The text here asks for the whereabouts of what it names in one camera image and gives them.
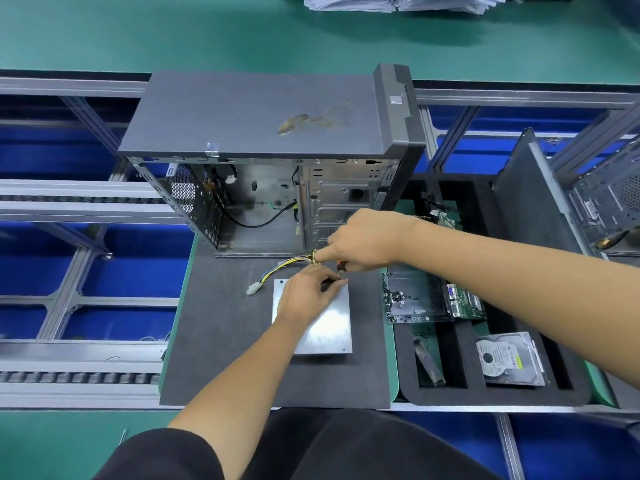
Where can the grey computer tower case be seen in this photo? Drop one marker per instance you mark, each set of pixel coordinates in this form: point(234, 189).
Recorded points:
point(610, 200)
point(260, 115)

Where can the clear plastic tray with screws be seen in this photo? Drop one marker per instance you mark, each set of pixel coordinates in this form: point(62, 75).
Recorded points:
point(415, 295)

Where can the black foam tray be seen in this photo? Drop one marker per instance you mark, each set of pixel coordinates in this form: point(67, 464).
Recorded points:
point(465, 385)

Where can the green motherboard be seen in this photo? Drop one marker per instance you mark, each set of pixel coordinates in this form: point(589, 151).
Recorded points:
point(465, 303)

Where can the stack of white papers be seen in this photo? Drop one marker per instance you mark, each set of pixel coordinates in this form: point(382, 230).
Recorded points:
point(400, 2)

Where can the aluminium conveyor frame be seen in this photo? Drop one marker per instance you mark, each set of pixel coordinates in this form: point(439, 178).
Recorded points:
point(70, 210)

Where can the person's left hand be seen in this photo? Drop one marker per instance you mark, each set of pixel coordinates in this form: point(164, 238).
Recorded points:
point(310, 295)

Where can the dark grey case side panel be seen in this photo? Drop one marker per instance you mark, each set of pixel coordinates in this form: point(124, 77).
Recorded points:
point(535, 205)

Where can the person's right forearm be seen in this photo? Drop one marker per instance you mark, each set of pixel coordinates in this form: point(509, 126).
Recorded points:
point(530, 290)

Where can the person's right hand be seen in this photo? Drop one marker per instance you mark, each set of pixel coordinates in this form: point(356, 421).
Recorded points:
point(365, 240)

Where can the person's left forearm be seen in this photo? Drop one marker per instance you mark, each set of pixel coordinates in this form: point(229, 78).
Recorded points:
point(240, 400)

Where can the silver optical drive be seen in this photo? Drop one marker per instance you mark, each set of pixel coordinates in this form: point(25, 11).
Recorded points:
point(335, 333)

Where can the person's black shirt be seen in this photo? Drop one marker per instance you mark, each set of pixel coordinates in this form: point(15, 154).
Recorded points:
point(155, 460)

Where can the silver hard drive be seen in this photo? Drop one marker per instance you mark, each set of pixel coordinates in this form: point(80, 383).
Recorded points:
point(510, 357)

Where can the person's black trousers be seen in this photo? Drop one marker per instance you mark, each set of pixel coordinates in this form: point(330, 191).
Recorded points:
point(360, 450)

